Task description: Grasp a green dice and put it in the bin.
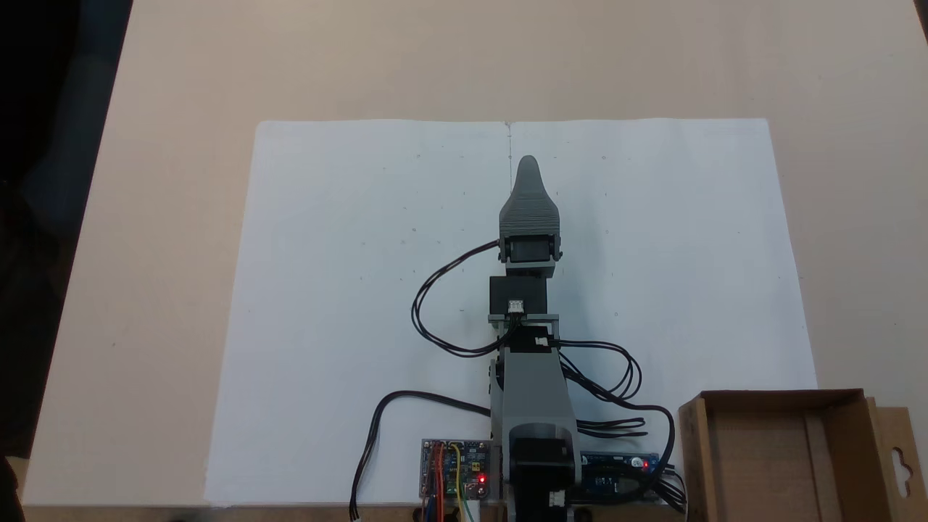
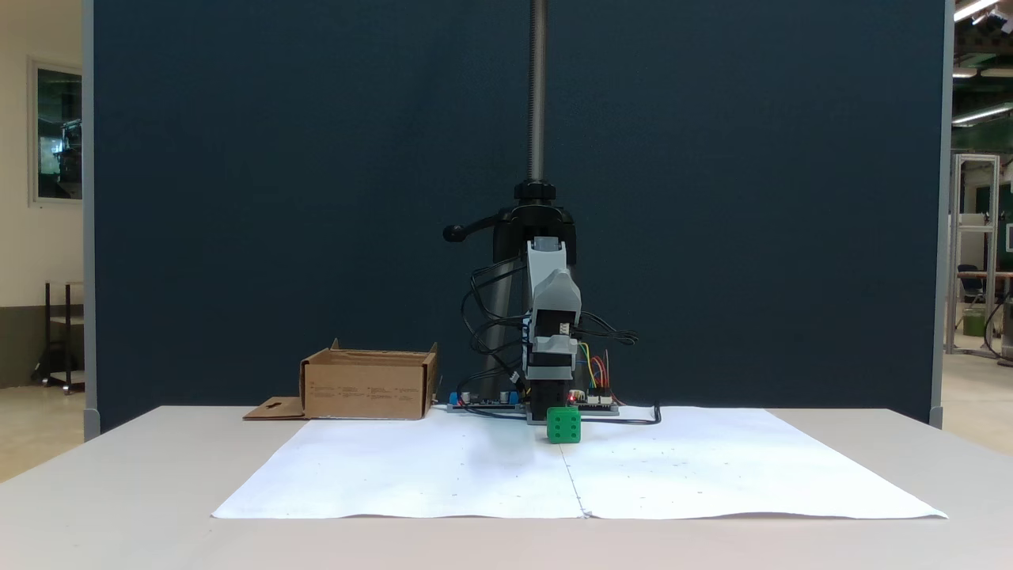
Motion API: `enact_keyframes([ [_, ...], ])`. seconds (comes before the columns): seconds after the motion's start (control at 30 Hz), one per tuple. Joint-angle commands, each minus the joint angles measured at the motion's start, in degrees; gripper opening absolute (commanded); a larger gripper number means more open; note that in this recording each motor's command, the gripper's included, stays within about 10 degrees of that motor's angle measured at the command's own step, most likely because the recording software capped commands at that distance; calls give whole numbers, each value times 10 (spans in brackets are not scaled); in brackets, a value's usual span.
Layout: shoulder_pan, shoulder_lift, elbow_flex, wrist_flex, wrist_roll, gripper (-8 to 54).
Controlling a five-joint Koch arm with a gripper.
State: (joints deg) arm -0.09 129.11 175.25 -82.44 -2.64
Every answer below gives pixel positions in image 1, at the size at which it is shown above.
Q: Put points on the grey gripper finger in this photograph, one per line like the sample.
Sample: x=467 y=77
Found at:
x=529 y=206

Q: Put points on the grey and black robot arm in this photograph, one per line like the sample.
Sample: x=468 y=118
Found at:
x=533 y=391

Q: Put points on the white paper sheet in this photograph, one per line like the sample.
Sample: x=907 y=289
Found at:
x=689 y=254
x=348 y=290

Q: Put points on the blue circuit board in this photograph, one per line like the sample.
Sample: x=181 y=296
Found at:
x=616 y=475

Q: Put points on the brown cardboard box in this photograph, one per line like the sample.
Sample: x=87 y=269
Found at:
x=768 y=457

